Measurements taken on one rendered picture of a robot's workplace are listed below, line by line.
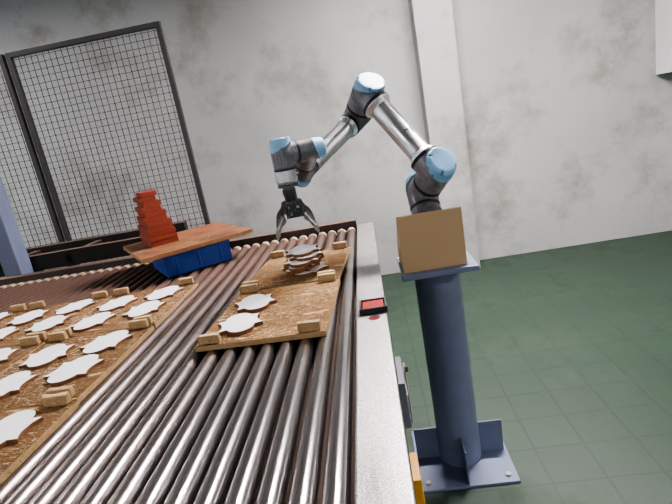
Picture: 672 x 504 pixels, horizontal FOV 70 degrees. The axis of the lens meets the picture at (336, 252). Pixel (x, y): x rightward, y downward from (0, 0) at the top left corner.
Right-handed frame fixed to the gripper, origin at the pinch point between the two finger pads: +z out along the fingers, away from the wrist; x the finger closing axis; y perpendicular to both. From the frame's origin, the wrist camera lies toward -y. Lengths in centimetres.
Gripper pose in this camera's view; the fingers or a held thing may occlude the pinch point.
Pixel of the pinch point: (298, 237)
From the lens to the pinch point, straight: 172.7
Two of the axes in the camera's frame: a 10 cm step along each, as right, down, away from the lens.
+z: 1.8, 9.5, 2.4
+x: 9.8, -2.0, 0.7
